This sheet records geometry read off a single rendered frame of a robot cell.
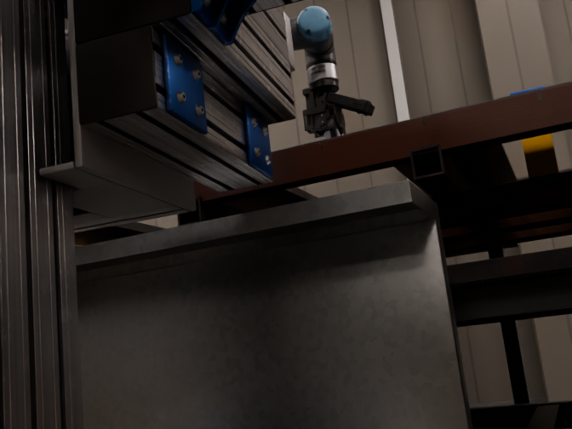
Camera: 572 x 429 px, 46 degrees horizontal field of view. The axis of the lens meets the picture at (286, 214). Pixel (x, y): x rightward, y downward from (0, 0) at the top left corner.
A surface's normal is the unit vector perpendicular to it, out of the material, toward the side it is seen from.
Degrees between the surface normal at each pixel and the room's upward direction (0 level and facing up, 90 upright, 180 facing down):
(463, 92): 90
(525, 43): 90
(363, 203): 90
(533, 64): 90
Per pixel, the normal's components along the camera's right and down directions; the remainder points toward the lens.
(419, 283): -0.40, -0.15
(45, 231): 0.95, -0.17
